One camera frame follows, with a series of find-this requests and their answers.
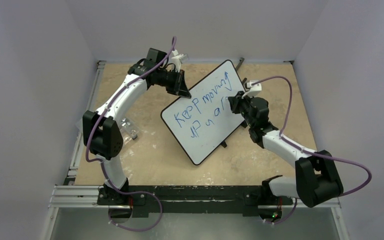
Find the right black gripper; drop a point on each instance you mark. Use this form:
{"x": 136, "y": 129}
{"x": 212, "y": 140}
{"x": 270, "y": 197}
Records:
{"x": 242, "y": 105}

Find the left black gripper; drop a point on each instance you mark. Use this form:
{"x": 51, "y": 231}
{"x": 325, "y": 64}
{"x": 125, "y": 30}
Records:
{"x": 180, "y": 87}

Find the white whiteboard black frame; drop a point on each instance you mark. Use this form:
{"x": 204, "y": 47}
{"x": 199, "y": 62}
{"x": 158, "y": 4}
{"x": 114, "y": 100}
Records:
{"x": 202, "y": 122}

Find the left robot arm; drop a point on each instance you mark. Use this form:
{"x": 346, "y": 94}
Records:
{"x": 140, "y": 77}

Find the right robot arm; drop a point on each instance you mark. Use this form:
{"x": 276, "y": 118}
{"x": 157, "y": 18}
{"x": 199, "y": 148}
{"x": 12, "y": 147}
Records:
{"x": 316, "y": 177}

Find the clear plastic bag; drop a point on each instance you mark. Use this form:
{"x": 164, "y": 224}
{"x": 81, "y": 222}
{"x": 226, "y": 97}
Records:
{"x": 125, "y": 129}

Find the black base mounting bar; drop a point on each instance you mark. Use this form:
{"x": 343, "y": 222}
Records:
{"x": 143, "y": 200}

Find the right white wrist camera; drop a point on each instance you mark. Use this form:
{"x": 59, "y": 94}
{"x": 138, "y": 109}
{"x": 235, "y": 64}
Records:
{"x": 252, "y": 89}

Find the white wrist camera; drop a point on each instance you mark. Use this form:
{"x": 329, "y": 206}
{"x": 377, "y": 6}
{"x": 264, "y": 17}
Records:
{"x": 177, "y": 59}
{"x": 252, "y": 89}

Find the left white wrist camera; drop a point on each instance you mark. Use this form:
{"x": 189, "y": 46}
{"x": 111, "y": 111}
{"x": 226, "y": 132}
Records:
{"x": 177, "y": 59}

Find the aluminium frame rail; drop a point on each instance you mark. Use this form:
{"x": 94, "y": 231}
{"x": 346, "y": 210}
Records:
{"x": 68, "y": 195}

